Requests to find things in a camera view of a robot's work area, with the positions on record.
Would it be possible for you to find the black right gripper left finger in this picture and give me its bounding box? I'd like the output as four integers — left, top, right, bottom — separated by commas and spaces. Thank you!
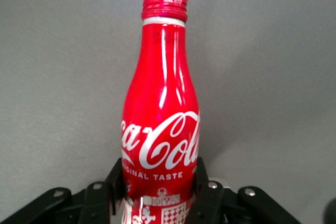
78, 157, 124, 224

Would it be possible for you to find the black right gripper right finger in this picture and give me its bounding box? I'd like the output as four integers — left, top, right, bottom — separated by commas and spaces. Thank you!
186, 156, 225, 224

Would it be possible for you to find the red coke bottle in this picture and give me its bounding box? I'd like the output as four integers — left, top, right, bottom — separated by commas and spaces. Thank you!
120, 0, 201, 224

